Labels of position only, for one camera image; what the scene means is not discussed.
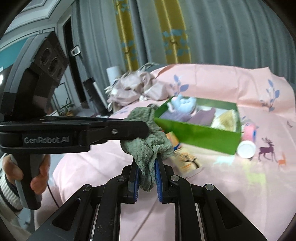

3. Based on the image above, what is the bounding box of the green waffle cloth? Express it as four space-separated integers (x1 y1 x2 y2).
120 107 174 192

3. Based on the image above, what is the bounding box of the pink cylindrical canister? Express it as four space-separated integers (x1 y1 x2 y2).
236 122 258 160

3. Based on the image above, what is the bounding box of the light blue plush toy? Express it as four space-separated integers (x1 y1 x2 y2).
166 94 197 114

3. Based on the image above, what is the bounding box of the yellow fluffy towel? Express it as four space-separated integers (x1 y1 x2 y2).
211 109 237 132

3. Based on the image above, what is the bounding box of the black tripod stand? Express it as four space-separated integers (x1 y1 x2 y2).
70 45 110 116

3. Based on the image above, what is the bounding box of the potted plant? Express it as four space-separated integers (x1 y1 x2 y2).
58 97 75 117

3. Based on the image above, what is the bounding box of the person's left hand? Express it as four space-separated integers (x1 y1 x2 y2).
2 153 51 195

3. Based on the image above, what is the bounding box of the grey and yellow curtain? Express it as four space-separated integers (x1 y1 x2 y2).
71 1 295 85

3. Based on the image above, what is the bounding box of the purple knitted cloth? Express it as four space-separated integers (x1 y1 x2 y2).
187 108 216 126

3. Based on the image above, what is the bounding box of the lavender fuzzy cloth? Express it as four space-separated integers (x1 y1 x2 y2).
160 110 192 123

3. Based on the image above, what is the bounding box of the cream tree-print tissue pack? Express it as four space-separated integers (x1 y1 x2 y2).
171 148 203 178

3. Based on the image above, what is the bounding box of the crumpled beige fabric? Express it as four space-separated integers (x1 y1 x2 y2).
105 62 174 111

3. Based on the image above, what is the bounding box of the white table lamp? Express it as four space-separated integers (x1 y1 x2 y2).
106 66 122 85

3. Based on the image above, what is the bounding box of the blue orange tissue pack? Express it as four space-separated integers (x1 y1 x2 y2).
166 132 181 150

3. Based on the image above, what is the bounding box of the pink deer-print tablecloth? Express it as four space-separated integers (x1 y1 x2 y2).
53 64 295 240

